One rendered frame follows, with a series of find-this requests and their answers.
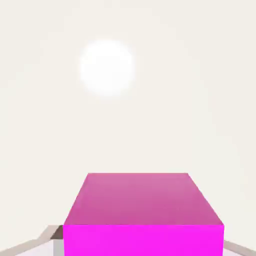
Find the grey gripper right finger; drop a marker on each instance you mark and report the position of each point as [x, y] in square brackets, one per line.
[238, 251]

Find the small magenta cube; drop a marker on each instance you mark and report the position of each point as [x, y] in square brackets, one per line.
[143, 220]

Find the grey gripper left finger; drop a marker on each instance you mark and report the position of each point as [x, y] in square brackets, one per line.
[57, 243]

